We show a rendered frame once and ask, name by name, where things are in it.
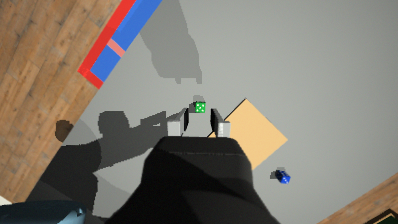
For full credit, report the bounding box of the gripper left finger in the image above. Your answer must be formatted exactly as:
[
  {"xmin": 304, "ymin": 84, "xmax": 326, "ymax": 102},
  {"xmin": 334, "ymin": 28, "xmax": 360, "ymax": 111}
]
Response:
[{"xmin": 167, "ymin": 108, "xmax": 189, "ymax": 136}]

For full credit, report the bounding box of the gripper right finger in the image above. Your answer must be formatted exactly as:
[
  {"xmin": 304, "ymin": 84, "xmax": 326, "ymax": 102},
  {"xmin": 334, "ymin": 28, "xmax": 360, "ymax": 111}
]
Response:
[{"xmin": 210, "ymin": 108, "xmax": 231, "ymax": 138}]

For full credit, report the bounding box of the green die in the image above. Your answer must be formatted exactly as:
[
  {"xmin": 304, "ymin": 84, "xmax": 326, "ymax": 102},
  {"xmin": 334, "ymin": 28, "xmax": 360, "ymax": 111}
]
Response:
[{"xmin": 195, "ymin": 101, "xmax": 206, "ymax": 113}]

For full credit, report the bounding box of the blue die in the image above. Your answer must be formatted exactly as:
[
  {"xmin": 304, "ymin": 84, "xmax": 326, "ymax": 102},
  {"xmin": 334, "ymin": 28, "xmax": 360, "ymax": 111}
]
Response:
[{"xmin": 276, "ymin": 171, "xmax": 290, "ymax": 184}]

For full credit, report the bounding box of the tan flat mat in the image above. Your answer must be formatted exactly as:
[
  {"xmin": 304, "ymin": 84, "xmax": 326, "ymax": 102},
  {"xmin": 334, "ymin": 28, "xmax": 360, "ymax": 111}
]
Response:
[{"xmin": 224, "ymin": 99, "xmax": 288, "ymax": 170}]

